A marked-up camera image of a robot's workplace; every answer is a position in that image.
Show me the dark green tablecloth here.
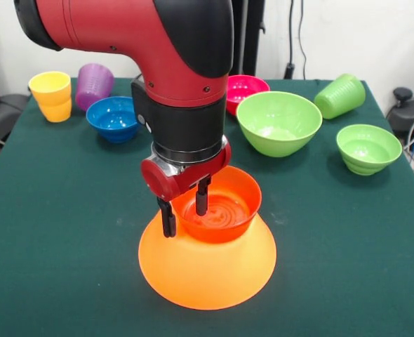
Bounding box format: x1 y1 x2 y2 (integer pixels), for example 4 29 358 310
0 77 414 337

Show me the large orange bowl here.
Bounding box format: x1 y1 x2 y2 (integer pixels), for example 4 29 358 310
138 206 277 311

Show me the blue ribbed bowl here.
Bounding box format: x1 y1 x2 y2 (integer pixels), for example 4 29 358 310
86 96 143 144

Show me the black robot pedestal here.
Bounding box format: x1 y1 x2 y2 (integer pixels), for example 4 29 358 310
231 0 266 80

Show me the large green bowl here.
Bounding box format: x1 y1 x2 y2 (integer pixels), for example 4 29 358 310
236 91 323 158

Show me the purple cup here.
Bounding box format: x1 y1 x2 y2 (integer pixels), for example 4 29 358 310
74 62 115 112

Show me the small green ribbed bowl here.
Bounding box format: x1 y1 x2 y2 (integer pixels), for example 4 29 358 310
335 124 403 176

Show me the black chair base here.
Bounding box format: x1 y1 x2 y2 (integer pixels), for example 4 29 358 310
0 45 39 141
385 86 414 154

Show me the pink bowl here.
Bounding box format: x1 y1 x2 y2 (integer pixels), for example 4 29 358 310
226 74 271 117

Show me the green smooth cup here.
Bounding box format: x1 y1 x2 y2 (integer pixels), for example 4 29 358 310
313 72 366 120

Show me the yellow ribbed cup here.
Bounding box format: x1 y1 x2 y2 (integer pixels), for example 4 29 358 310
29 71 72 123

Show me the red bowl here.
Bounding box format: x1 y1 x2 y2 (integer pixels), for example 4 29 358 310
168 165 263 245

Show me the black wall cable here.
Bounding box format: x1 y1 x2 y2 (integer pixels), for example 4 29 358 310
283 0 308 81

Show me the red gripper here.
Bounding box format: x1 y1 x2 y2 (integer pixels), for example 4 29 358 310
140 140 232 238

